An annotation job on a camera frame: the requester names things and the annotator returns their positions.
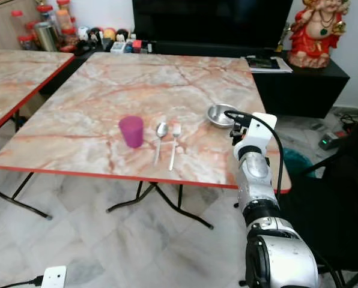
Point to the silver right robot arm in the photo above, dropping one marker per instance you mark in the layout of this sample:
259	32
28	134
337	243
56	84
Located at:
260	186

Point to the steel bowl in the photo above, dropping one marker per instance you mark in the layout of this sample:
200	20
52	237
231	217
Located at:
220	116

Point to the steel fork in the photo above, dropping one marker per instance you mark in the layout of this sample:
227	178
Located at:
176	131

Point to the dark booklet on white papers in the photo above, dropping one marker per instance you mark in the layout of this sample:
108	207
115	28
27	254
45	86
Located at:
268	63

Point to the steel spoon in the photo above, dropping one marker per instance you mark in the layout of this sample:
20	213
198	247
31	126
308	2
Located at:
161	130

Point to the black television cabinet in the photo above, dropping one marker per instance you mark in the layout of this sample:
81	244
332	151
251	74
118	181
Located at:
305	90

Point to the grey device green light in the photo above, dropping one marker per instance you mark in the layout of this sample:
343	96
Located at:
330	141

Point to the purple plastic cup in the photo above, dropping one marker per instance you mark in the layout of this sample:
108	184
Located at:
132	132

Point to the black television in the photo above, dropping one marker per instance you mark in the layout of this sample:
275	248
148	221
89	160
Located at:
212	23

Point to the black chair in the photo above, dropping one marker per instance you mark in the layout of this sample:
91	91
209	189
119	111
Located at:
332	204

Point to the red and gold statue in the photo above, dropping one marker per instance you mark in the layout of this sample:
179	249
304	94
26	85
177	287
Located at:
317	39

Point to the marble folding table red edge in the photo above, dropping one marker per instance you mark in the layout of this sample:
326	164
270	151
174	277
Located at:
119	87
17	75

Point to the wooden cabinet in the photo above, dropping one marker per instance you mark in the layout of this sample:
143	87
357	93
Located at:
2	27

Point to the yellow round toy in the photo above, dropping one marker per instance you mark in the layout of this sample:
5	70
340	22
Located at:
110	33

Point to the clear jar red lid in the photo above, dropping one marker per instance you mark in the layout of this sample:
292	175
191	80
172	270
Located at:
17	24
45	12

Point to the steel canister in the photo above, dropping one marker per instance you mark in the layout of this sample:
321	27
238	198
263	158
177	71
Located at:
47	37

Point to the tall jar orange lid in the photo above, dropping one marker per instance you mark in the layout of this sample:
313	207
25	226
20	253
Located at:
63	16

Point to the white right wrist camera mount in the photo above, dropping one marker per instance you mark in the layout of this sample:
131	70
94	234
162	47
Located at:
260	133

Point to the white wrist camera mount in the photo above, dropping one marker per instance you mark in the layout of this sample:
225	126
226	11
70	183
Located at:
54	278
260	133

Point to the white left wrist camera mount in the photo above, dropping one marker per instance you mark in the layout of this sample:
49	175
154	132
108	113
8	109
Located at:
54	278

